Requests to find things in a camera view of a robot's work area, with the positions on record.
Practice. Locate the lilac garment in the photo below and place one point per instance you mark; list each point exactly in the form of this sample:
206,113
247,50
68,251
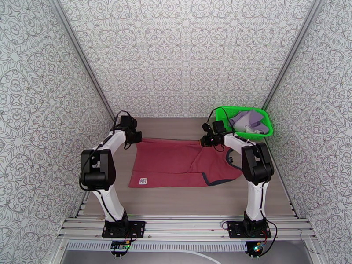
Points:
242,120

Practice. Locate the red tank top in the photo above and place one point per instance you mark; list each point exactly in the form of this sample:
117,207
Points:
165,164

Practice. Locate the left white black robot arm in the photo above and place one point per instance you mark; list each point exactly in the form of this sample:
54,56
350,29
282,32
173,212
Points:
96,169

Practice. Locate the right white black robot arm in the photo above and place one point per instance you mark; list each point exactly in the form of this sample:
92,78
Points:
257,164

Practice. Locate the green plastic basket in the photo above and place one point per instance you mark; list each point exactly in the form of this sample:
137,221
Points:
264,125

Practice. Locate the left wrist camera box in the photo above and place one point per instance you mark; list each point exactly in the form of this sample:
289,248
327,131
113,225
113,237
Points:
128,122

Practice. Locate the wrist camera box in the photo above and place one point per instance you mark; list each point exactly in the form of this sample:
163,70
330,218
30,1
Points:
128,122
220,126

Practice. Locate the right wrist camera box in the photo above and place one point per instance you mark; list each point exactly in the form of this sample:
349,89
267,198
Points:
220,126

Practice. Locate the aluminium mounting rail frame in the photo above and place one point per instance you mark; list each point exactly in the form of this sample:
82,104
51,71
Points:
187,227

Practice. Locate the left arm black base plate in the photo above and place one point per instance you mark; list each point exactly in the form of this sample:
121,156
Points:
136,228

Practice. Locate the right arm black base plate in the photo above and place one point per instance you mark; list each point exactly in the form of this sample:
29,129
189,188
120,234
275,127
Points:
235,230

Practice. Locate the aluminium corner post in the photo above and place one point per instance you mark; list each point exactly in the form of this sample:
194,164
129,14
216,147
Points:
288,59
82,57

